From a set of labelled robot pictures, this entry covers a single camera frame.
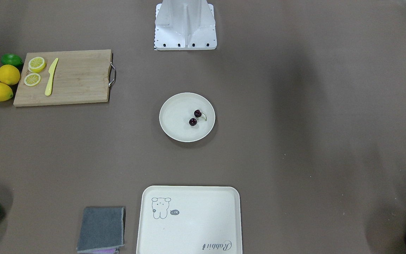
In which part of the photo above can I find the upper lemon slice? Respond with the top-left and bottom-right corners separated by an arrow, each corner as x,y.
28,56 -> 46,73

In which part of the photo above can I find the yellow plastic knife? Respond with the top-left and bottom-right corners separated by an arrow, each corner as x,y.
44,58 -> 59,96

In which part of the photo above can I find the bamboo cutting board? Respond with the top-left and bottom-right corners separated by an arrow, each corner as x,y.
13,49 -> 113,107

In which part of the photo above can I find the cream rabbit tray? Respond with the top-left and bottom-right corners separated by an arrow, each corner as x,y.
136,186 -> 243,254

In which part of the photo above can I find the metal cutting board handle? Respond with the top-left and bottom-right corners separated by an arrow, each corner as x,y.
108,62 -> 117,89

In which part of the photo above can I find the yellow lemon upper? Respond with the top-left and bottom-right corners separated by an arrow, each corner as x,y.
0,65 -> 21,86

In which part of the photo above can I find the green lime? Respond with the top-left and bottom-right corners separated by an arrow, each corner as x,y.
0,53 -> 24,68

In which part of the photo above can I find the lemon slice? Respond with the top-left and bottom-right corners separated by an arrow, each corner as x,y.
28,56 -> 46,73
24,73 -> 42,87

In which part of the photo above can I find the dark red cherry pair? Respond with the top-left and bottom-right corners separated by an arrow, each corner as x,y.
189,109 -> 208,126

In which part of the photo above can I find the round cream plate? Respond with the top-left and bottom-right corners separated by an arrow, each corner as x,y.
159,93 -> 216,143

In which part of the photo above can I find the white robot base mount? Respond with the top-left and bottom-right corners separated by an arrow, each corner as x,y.
154,0 -> 217,50

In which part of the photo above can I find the folded grey cloth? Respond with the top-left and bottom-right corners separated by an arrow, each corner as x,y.
77,206 -> 125,254

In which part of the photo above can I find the lower lemon slice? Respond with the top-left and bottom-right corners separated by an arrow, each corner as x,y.
24,73 -> 42,87

